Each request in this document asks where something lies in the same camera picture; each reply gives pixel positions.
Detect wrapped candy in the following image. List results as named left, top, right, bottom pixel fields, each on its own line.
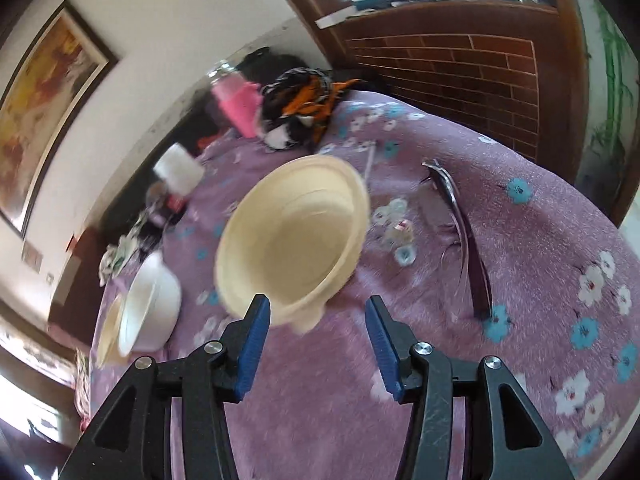
left=382, top=210, right=416, bottom=251

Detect black orange patterned scarf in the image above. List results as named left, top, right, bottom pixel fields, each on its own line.
left=257, top=67, right=361, bottom=153

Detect pink thermos with knit sleeve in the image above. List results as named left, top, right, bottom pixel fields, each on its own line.
left=209, top=60, right=263, bottom=139

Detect white plastic jar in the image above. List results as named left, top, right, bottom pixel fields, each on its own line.
left=152, top=142, right=205, bottom=196

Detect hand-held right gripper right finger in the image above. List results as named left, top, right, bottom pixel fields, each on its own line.
left=364, top=296, right=576, bottom=480

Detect purple floral tablecloth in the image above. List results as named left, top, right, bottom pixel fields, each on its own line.
left=75, top=87, right=640, bottom=480

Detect cream plastic bowl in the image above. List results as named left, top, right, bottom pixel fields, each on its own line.
left=214, top=154, right=372, bottom=336
left=95, top=290, right=126, bottom=367

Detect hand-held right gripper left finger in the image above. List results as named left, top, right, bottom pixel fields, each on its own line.
left=57, top=292, right=272, bottom=480

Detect white box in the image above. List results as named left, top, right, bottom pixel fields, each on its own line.
left=315, top=2, right=388, bottom=30

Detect dark bottle with red label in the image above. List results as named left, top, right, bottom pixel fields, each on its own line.
left=162, top=187, right=190, bottom=221

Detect black sofa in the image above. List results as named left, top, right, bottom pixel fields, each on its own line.
left=105, top=46, right=333, bottom=226

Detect brown armchair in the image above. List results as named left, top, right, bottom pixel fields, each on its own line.
left=47, top=227, right=108, bottom=348

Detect black and silver pen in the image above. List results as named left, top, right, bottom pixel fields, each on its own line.
left=362, top=142, right=378, bottom=181

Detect purple-framed eyeglasses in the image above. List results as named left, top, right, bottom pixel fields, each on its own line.
left=417, top=160, right=493, bottom=320

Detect white crumpled cloth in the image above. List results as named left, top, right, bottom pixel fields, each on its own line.
left=97, top=237, right=138, bottom=286

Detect framed painting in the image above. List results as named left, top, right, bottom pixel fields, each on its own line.
left=0, top=0, right=120, bottom=240

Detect white bowl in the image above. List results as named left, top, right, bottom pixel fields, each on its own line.
left=117, top=251, right=182, bottom=357

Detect small wall plaque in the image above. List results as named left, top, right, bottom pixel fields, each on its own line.
left=21, top=241, right=45, bottom=275

